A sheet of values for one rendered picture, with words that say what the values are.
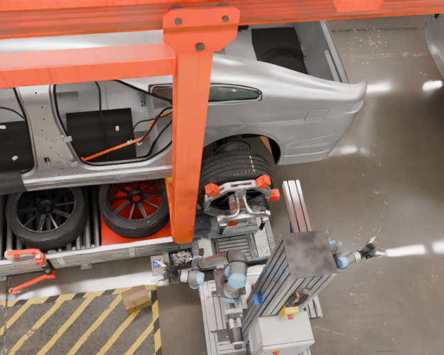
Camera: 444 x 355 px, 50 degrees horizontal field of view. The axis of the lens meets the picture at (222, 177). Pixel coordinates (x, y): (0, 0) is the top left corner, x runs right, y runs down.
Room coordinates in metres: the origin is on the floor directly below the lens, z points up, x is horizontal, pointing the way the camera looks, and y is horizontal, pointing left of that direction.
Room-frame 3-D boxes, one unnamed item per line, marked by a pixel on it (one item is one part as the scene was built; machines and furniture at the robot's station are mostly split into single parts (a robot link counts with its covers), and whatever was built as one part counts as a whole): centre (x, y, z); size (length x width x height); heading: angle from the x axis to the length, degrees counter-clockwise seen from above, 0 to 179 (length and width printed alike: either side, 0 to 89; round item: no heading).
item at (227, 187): (1.82, -0.16, 0.85); 0.54 x 0.07 x 0.54; 110
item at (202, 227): (1.89, 0.15, 0.26); 0.42 x 0.18 x 0.35; 20
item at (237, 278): (1.01, -0.22, 1.19); 0.15 x 0.12 x 0.55; 4
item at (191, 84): (1.56, 0.24, 1.75); 0.19 x 0.16 x 2.45; 110
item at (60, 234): (1.59, 1.45, 0.39); 0.66 x 0.66 x 0.24
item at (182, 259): (1.35, 0.21, 0.51); 0.20 x 0.14 x 0.13; 112
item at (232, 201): (1.75, -0.18, 0.85); 0.21 x 0.14 x 0.14; 20
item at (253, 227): (1.99, -0.14, 0.13); 0.50 x 0.36 x 0.10; 110
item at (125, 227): (1.85, 0.72, 0.39); 0.66 x 0.66 x 0.24
